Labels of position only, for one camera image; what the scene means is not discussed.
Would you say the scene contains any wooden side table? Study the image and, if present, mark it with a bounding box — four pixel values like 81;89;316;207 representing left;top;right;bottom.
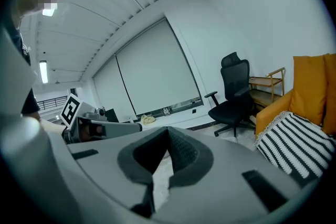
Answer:
247;67;286;114

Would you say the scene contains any orange sofa with striped blanket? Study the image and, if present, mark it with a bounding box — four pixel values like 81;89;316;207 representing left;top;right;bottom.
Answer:
254;110;336;182

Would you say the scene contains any yellow cloth bag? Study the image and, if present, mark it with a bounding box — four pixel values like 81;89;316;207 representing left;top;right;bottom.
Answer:
140;114;157;125

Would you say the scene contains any large orange sofa pillow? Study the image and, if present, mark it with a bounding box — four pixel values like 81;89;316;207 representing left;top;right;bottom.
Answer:
289;54;329;126
322;52;336;136

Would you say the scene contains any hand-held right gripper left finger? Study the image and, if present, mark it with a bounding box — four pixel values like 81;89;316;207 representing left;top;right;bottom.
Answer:
117;126;169;219

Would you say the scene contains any black office chair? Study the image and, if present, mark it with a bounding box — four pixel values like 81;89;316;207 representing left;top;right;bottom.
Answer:
204;51;254;138

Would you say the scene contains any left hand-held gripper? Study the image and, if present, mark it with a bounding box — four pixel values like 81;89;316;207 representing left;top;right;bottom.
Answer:
59;94;144;145

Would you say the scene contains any white roller blind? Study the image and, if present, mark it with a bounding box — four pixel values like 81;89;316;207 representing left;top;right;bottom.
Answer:
115;18;202;116

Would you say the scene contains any black flat panel screen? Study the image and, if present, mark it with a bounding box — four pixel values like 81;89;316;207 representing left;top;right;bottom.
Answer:
104;108;120;123

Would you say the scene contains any ceiling tube light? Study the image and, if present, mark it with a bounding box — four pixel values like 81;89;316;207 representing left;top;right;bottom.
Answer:
39;60;49;84
41;3;58;17

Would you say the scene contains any person's black shirt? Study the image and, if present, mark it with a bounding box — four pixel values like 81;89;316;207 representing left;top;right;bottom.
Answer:
10;14;41;121

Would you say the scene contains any black metal railing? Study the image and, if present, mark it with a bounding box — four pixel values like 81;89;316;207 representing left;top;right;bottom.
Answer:
36;95;69;111

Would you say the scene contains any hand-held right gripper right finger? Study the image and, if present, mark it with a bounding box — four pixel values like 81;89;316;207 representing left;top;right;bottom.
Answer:
167;125;214;190

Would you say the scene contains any person's left forearm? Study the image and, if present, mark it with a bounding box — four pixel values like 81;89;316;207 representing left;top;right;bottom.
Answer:
39;118;68;140

